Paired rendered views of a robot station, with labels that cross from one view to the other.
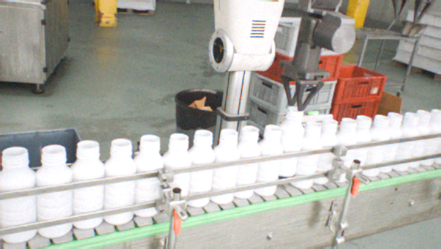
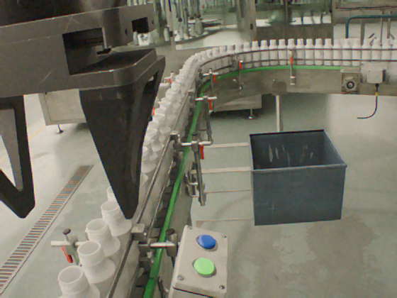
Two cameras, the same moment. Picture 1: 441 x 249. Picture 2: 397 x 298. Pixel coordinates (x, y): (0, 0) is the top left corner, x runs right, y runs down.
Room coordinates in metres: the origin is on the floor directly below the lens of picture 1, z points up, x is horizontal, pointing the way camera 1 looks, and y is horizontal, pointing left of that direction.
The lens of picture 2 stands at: (1.44, -0.57, 1.49)
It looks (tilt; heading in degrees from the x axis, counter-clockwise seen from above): 24 degrees down; 129
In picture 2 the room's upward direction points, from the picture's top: 7 degrees counter-clockwise
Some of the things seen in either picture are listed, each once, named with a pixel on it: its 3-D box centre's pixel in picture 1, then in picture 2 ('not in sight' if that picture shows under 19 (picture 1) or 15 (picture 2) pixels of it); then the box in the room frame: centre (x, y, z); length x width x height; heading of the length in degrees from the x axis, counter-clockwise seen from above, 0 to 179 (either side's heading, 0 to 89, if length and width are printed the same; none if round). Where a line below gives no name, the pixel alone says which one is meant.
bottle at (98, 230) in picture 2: (342, 150); (108, 262); (1.00, -0.32, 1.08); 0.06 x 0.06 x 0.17
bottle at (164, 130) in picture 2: (147, 176); (162, 142); (0.74, 0.13, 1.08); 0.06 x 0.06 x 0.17
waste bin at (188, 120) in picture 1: (204, 143); not in sight; (2.60, 0.10, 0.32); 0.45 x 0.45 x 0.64
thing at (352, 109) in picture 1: (339, 105); not in sight; (3.87, -1.10, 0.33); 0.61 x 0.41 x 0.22; 124
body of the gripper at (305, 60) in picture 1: (306, 57); not in sight; (0.92, -0.17, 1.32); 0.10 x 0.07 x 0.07; 31
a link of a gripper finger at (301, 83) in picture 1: (301, 89); not in sight; (0.91, -0.17, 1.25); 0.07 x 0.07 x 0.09; 31
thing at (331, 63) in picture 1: (298, 62); not in sight; (3.42, -0.56, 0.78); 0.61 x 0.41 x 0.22; 128
